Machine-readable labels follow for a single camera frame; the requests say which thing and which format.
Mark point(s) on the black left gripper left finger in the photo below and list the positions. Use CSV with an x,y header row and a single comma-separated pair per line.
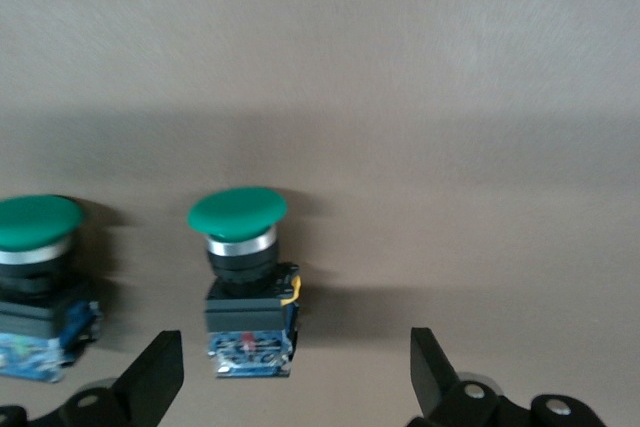
x,y
150,382

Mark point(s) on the green mushroom push button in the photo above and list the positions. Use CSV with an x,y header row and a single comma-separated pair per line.
x,y
240,267
30,272

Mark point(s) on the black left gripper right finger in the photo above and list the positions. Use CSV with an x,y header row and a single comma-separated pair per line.
x,y
440,397

